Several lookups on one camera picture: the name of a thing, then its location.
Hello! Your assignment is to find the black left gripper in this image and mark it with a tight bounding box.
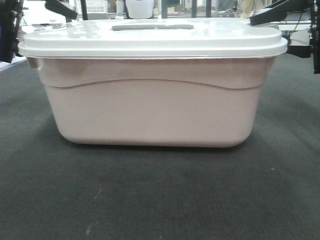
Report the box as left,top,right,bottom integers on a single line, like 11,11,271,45
0,0,24,63

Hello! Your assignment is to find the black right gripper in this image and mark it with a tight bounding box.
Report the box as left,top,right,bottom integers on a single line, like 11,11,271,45
249,0,320,74

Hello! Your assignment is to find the dark grey table mat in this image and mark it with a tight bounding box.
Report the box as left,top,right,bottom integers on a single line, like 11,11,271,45
0,54,320,240

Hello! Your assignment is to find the white humanoid robot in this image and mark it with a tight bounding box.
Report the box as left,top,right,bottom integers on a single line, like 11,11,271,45
115,0,156,19

